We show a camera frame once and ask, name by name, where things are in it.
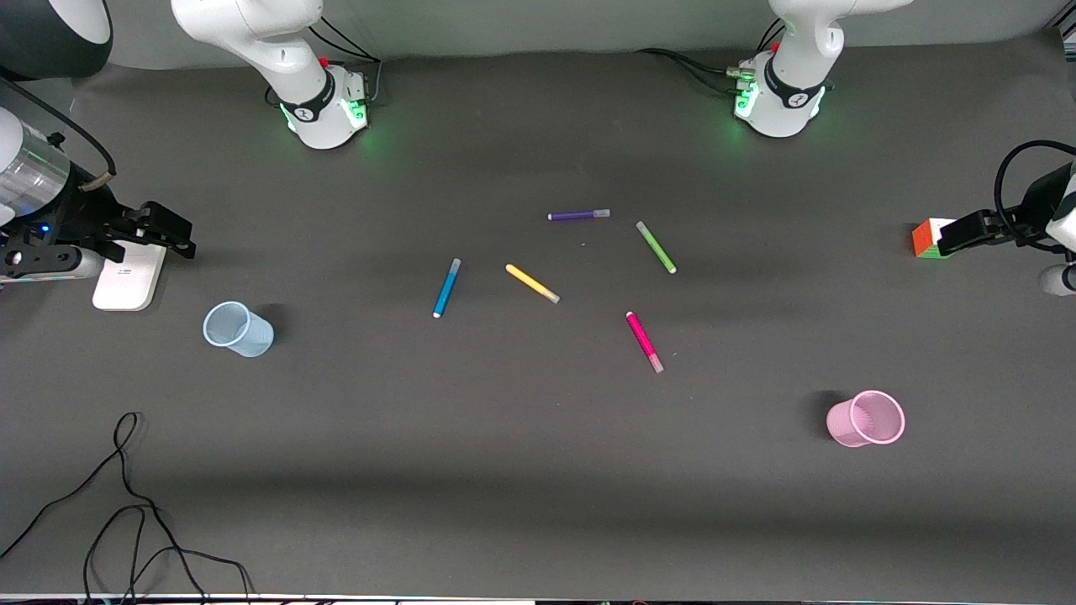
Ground blue marker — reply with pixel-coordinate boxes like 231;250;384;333
432;258;462;319

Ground pink marker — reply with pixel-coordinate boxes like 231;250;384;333
625;311;665;374

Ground colourful puzzle cube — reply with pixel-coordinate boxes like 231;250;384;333
911;218;959;260

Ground flat white device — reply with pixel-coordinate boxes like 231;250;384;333
92;240;167;313

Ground translucent blue cup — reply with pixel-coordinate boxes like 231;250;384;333
203;301;276;359

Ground translucent pink cup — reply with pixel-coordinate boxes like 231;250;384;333
825;390;906;449

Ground green marker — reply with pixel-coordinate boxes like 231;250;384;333
636;220;678;275

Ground yellow marker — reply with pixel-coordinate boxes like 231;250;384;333
504;263;561;305

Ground thin black table cable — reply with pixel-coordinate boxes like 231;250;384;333
0;411;255;602

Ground black left arm base cables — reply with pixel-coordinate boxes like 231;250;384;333
634;18;788;98

